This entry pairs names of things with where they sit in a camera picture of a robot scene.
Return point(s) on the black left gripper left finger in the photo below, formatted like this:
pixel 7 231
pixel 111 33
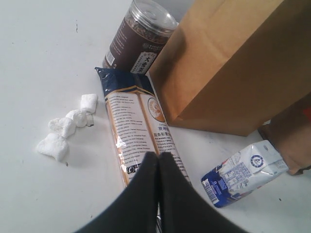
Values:
pixel 135 209

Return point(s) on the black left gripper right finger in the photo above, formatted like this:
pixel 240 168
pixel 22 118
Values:
pixel 182 209

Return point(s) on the dark tea can silver lid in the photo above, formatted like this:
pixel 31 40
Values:
pixel 141 36

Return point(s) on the brown paper bag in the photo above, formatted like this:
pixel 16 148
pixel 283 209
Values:
pixel 232 65

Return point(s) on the small white blue milk carton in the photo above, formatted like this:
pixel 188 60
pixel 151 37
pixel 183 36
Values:
pixel 242 173

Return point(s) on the long pasta packet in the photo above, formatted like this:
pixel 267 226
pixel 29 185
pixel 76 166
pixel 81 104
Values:
pixel 136 119

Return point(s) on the white marshmallow bottom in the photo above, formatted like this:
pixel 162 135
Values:
pixel 53 145

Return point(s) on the white marshmallow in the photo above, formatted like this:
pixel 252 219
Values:
pixel 89 102
pixel 53 145
pixel 63 126
pixel 81 117

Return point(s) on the white marshmallow top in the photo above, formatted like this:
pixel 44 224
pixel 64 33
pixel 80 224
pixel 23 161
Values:
pixel 89 102

